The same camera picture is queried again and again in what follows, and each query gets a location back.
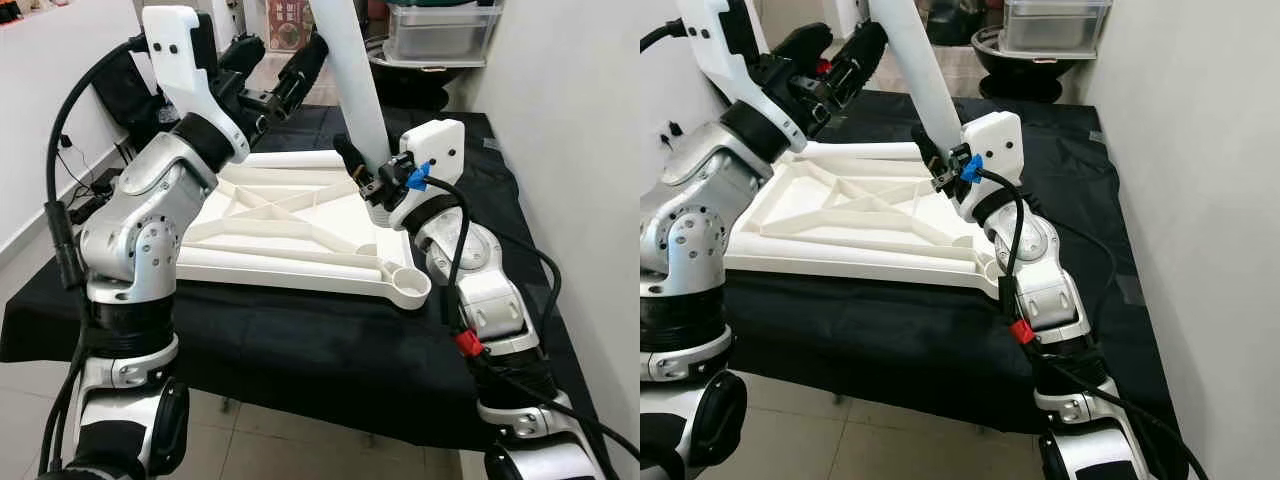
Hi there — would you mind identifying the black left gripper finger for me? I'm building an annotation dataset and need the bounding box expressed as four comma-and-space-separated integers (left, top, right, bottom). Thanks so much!
220, 33, 267, 87
270, 30, 331, 115
825, 20, 891, 111
775, 22, 836, 86

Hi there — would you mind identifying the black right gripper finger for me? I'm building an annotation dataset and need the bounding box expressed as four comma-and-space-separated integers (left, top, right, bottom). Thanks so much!
910, 125, 951, 186
333, 133, 376, 196

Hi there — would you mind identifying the red poster sign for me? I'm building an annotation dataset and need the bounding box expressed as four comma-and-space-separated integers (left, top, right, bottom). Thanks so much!
265, 0, 313, 51

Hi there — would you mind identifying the white plastic table top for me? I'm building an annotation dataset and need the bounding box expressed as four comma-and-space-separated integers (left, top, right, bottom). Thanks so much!
175, 150, 433, 311
725, 140, 1006, 296

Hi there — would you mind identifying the black round tub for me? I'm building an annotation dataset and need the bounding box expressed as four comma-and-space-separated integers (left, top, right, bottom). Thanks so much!
970, 25, 1096, 103
365, 40, 491, 111

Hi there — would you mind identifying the black bag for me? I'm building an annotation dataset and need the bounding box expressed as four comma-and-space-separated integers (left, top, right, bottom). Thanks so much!
925, 0, 1001, 46

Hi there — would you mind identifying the clear plastic storage box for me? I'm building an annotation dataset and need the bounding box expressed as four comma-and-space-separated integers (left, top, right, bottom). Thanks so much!
1000, 0, 1113, 59
385, 0, 501, 69

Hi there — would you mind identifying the black table cloth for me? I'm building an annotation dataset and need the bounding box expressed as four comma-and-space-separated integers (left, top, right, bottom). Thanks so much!
725, 88, 1191, 456
0, 100, 601, 451

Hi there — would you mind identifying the black power strip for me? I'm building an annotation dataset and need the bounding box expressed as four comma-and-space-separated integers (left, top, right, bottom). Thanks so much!
62, 165, 123, 226

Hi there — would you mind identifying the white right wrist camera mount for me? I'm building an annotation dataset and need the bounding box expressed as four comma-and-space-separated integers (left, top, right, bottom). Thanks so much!
385, 118, 468, 233
945, 110, 1024, 223

